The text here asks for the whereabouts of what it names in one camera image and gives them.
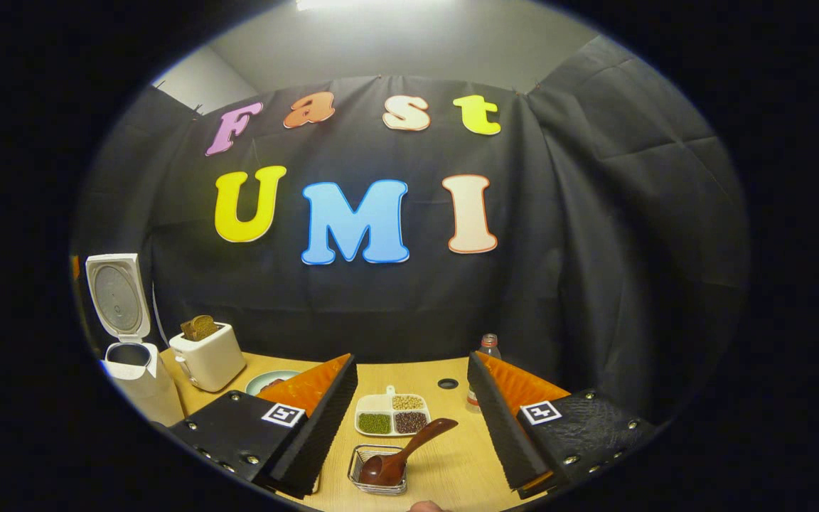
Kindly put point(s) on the clear plastic water bottle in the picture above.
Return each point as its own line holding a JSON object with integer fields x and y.
{"x": 490, "y": 347}

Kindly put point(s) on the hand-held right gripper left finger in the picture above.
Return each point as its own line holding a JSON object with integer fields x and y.
{"x": 324, "y": 434}

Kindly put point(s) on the white divided tray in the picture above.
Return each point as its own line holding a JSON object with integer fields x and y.
{"x": 379, "y": 403}

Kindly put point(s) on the green mung beans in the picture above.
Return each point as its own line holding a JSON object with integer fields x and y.
{"x": 375, "y": 424}

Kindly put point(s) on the brown bread slice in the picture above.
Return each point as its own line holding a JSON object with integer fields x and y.
{"x": 207, "y": 327}
{"x": 189, "y": 331}

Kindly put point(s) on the pale green plate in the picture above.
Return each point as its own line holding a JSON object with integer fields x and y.
{"x": 290, "y": 375}

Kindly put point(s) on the yellow soybeans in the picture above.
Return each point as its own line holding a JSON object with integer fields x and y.
{"x": 407, "y": 402}

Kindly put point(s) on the white toaster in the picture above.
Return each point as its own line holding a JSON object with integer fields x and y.
{"x": 210, "y": 363}

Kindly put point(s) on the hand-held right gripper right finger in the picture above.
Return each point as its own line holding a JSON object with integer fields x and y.
{"x": 505, "y": 434}

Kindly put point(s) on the black backdrop cloth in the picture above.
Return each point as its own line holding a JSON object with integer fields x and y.
{"x": 594, "y": 249}

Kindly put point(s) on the reddish-brown meat slice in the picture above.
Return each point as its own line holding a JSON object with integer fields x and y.
{"x": 272, "y": 384}

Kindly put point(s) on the dark red beans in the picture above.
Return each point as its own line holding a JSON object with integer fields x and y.
{"x": 410, "y": 422}

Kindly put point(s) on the dark wooden spoon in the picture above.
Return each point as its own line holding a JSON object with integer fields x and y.
{"x": 409, "y": 448}

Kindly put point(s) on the white rice cooker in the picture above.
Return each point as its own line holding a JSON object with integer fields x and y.
{"x": 150, "y": 391}

